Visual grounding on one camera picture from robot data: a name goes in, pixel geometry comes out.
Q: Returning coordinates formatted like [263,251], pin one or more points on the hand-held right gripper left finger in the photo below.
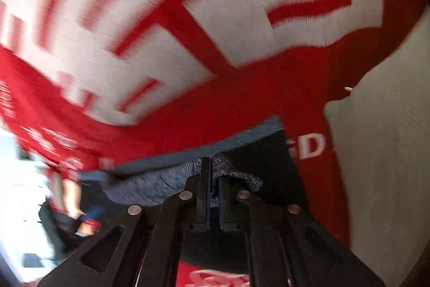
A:
[204,193]

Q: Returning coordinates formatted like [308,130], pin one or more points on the red and white printed blanket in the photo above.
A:
[235,95]

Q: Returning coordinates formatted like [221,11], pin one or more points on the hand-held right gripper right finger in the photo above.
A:
[222,203]

